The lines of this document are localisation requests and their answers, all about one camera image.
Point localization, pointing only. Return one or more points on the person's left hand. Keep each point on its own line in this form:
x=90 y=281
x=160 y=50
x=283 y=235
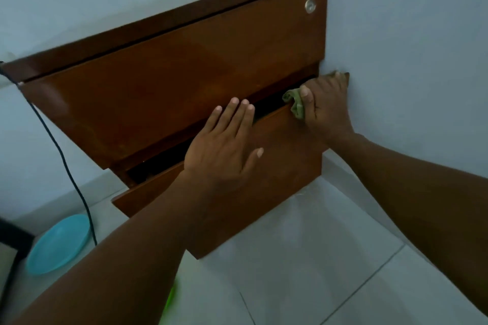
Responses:
x=217 y=153

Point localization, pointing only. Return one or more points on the person's right hand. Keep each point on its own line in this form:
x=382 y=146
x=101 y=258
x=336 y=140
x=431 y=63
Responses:
x=329 y=107

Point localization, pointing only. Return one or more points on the green striped cleaning cloth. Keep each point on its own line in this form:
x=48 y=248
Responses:
x=295 y=104

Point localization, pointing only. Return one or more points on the brown wooden drawer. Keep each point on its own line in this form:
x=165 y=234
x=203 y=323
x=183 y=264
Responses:
x=278 y=176

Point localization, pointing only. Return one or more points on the person's left forearm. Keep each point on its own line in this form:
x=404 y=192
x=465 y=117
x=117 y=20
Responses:
x=114 y=271

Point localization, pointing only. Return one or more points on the person's right forearm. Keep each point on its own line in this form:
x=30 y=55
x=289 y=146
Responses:
x=427 y=206

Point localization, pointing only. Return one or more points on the brown wooden drawer cabinet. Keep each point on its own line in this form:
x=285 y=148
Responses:
x=133 y=81

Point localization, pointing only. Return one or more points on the silver drawer lock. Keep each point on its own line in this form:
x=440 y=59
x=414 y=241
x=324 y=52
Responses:
x=310 y=5

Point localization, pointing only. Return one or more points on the bright green plastic plate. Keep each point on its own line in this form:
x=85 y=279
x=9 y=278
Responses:
x=171 y=303

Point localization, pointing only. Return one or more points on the light blue plastic plate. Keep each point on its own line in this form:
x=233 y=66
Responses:
x=57 y=244

